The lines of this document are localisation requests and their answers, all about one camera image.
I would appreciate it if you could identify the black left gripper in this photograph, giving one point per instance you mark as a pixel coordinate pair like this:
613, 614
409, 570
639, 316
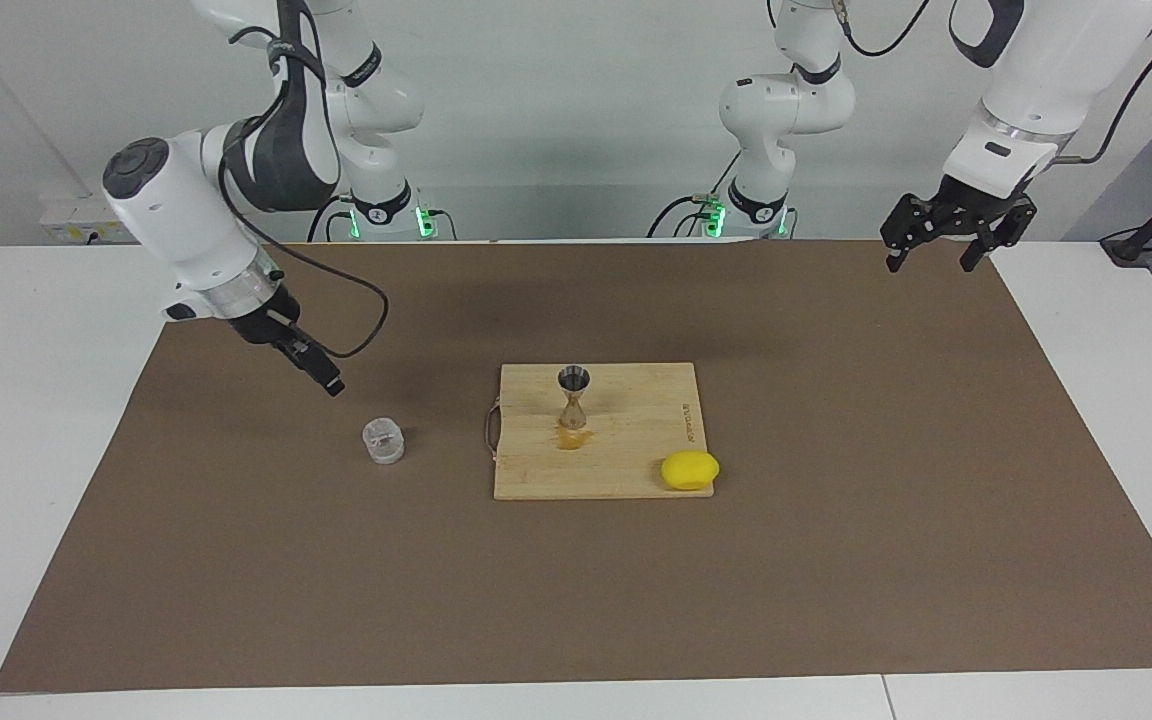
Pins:
981, 208

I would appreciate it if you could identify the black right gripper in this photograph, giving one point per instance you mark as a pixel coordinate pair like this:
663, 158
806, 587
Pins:
271, 318

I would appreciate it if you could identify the small clear glass cup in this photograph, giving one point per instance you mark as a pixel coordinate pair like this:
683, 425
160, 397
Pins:
383, 445

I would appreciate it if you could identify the steel double jigger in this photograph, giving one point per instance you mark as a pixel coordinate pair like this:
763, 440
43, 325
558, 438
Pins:
574, 380

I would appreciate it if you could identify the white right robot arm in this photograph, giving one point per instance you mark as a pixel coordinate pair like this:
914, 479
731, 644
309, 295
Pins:
186, 220

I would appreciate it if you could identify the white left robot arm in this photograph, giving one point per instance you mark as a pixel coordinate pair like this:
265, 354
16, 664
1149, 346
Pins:
1036, 90

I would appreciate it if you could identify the brown table mat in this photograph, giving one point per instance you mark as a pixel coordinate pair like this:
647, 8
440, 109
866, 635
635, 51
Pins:
336, 580

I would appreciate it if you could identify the wooden cutting board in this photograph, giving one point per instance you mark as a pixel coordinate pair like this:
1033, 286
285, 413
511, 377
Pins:
636, 430

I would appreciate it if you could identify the yellow lemon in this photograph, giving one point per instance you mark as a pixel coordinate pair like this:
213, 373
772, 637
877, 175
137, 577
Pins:
691, 471

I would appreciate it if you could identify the white wall power strip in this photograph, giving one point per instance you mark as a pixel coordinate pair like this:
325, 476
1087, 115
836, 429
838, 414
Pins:
71, 215

